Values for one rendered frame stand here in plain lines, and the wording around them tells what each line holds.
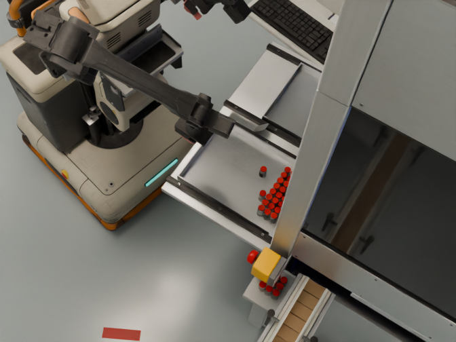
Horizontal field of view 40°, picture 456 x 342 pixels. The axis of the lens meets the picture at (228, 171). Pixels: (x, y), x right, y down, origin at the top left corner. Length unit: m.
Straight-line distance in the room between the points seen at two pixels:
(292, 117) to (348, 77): 1.12
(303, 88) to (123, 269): 1.19
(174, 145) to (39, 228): 0.73
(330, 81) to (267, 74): 1.18
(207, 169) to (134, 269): 0.94
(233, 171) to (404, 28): 1.21
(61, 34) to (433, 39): 0.82
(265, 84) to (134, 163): 0.79
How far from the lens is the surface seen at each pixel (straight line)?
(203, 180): 1.99
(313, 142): 1.21
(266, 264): 1.74
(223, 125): 1.63
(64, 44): 1.40
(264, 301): 1.87
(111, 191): 2.66
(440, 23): 0.86
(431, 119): 1.00
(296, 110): 2.14
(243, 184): 1.98
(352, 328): 2.05
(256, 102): 2.14
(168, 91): 1.51
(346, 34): 0.94
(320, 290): 1.85
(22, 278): 2.90
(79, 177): 2.71
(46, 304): 2.84
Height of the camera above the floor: 2.68
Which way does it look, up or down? 64 degrees down
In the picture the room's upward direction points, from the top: 5 degrees clockwise
